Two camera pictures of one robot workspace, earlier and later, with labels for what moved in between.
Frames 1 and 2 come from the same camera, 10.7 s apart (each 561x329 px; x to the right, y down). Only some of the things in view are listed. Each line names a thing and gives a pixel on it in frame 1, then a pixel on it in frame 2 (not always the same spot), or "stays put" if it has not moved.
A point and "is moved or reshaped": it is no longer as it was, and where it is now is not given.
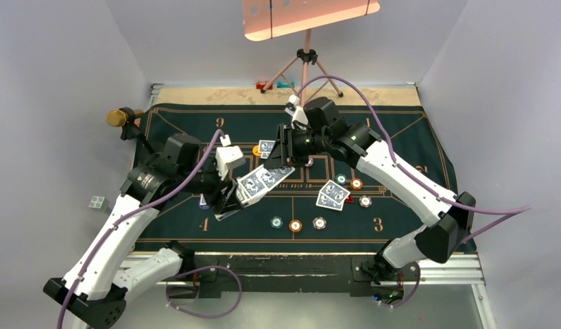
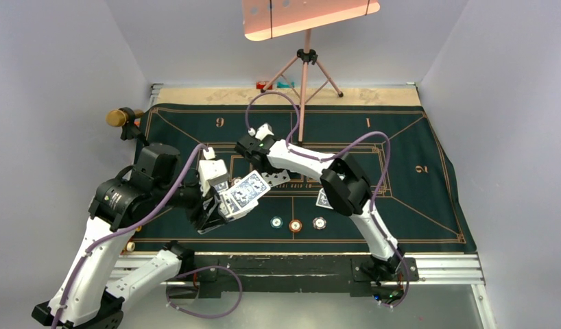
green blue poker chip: x=276 y=222 stays put
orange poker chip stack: x=295 y=225 stays put
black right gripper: x=284 y=152 -> x=276 y=170
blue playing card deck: x=254 y=185 is moved or reshaped
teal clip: x=281 y=85 stays put
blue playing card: x=326 y=201 stays put
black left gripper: x=223 y=201 -> x=204 y=216
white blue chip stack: x=319 y=223 stays put
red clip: x=260 y=85 stays put
